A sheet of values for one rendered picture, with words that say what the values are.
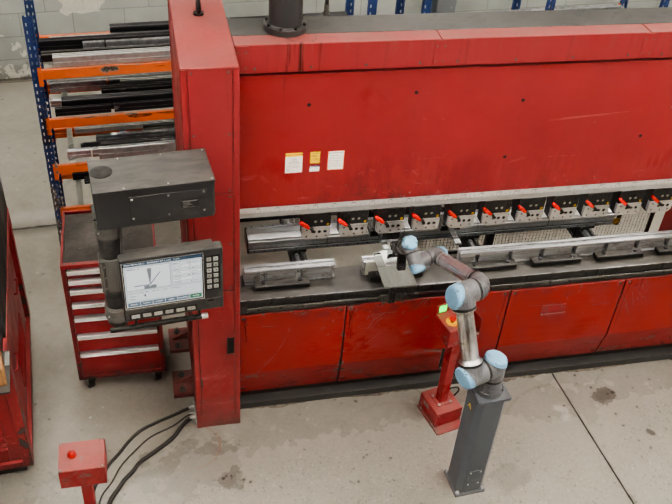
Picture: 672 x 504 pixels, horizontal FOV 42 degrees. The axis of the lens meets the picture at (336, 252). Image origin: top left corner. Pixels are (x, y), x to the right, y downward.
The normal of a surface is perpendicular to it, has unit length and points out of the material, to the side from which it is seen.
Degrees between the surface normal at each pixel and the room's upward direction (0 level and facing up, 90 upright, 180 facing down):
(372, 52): 90
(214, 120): 90
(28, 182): 0
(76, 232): 0
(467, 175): 90
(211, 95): 90
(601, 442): 0
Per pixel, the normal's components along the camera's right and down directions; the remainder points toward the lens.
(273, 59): 0.21, 0.63
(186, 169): 0.07, -0.77
